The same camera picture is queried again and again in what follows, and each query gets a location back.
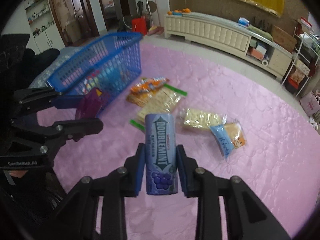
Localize purple snack packet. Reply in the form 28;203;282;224
75;87;110;120

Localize red gift box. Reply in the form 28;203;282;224
285;65;308;93

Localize red white box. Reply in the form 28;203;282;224
297;17;314;32

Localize green-striped cracker packet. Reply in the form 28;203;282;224
129;84;188;132

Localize white metal rack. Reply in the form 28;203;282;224
282;17;320;98

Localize purple gum canister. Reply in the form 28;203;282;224
144;113;179;196

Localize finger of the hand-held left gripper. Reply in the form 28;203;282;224
10;117;104;154
12;87;84;117

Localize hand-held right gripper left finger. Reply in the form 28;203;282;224
49;142;146;240

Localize blue plastic basket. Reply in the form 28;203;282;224
47;32;143;119

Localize blue white cracker packet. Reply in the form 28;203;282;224
209;122;248;158

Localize red bag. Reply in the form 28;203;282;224
132;17;148;35

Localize cream TV cabinet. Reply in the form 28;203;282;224
164;12;293;80

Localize pink bag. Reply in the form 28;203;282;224
300;91;320;117

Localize black router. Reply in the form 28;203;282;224
252;16;272;30

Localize clear cracker packet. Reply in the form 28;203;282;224
179;107;227;132

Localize orange snack packet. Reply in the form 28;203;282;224
126;77;170;105

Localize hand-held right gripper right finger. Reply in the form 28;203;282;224
176;144;292;240

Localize brown round board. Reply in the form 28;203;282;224
146;0;158;28

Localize dark wooden door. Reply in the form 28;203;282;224
46;0;100;47

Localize dark cloth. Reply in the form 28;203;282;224
0;34;60;95

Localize green folded cloth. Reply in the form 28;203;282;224
249;25;273;41

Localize pink broom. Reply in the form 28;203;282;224
149;0;165;36

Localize brown cardboard box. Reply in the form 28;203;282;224
271;25;298;53

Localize orange box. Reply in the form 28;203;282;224
250;47;265;60

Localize white shelf cabinet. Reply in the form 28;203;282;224
24;0;67;54

